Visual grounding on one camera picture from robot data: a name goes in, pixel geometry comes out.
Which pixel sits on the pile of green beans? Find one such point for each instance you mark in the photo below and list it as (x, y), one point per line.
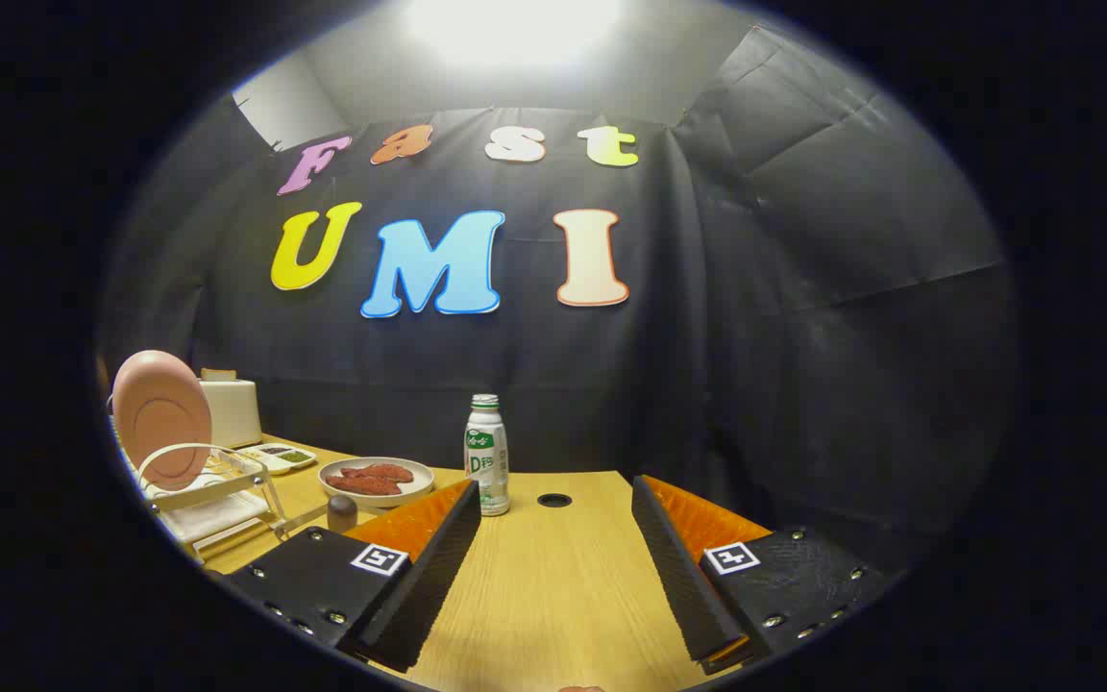
(295, 457)

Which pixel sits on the white divided dish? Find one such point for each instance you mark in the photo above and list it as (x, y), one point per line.
(277, 468)

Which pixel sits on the white toaster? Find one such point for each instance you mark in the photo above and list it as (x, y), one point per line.
(232, 415)

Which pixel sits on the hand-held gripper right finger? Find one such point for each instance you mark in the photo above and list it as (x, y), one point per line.
(674, 567)

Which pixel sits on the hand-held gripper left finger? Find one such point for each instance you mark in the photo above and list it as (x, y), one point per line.
(438, 567)

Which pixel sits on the beige plate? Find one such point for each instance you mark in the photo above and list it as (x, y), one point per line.
(402, 499)

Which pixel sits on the white green milk bottle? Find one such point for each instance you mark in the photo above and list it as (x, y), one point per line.
(486, 461)

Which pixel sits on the black backdrop cloth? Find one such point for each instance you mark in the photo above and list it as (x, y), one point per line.
(707, 384)

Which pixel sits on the pink plate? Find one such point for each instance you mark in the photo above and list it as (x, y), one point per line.
(159, 413)

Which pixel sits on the red meat piece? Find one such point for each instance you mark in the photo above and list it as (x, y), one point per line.
(361, 485)
(379, 472)

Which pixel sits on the brown bread slice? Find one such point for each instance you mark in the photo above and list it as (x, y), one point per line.
(217, 375)

